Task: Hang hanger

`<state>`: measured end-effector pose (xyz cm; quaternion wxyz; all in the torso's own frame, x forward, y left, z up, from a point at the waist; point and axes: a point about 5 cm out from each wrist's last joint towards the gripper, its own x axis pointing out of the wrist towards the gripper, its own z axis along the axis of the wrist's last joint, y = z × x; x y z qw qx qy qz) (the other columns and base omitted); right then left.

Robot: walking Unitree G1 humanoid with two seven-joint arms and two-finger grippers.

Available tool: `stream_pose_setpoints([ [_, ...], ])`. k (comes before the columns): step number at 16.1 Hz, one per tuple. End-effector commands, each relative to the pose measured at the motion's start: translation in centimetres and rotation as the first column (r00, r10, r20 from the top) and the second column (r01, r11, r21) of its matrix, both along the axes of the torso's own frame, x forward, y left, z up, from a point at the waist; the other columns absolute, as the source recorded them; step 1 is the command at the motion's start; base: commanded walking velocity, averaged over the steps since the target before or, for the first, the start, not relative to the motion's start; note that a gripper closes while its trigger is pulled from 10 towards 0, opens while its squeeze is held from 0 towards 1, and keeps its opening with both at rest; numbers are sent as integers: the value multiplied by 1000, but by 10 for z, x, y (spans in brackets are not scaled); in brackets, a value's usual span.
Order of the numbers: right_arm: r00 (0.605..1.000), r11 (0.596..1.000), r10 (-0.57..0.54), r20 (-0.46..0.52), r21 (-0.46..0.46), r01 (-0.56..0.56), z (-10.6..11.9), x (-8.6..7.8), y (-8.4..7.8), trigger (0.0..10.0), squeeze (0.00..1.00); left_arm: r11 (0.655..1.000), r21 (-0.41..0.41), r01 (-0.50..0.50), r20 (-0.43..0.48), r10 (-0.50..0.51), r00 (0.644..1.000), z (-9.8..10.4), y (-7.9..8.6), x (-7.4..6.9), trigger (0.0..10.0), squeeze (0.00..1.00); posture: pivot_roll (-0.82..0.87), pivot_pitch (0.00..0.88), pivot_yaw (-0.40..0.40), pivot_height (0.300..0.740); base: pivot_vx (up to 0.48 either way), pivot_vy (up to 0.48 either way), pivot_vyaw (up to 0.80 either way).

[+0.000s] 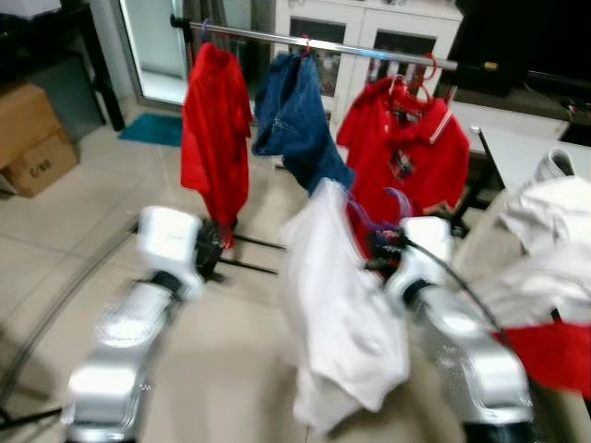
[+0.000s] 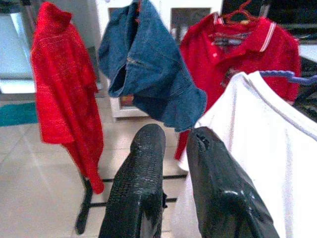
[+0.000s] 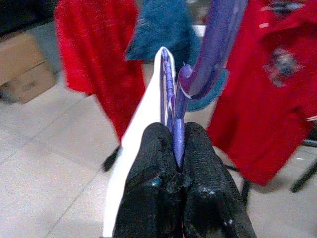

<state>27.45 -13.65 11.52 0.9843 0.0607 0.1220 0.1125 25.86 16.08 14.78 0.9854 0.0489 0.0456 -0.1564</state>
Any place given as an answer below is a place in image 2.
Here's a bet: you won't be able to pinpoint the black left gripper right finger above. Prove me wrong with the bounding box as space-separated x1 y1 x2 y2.
186 126 280 238

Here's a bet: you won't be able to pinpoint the teal floor mat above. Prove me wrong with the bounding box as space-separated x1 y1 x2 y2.
0 102 38 127

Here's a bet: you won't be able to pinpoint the red plastic hanger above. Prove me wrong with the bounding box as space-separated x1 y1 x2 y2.
221 0 260 25

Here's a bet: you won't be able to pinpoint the black rack base bars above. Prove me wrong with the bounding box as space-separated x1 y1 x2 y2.
75 172 189 235

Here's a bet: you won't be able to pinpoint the purple plastic hanger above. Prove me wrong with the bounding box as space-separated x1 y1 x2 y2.
259 70 317 85

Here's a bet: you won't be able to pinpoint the plain red shirt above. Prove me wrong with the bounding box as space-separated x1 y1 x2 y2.
30 1 105 195

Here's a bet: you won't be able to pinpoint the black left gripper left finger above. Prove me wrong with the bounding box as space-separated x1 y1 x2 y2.
98 123 168 238

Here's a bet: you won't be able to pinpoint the red polo shirt with print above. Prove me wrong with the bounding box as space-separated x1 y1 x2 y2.
174 11 302 161

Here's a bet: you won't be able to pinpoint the blue denim garment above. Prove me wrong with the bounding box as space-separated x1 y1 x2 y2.
98 0 208 132

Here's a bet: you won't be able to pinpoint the white printed shirt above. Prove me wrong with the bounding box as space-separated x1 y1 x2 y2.
170 70 317 238

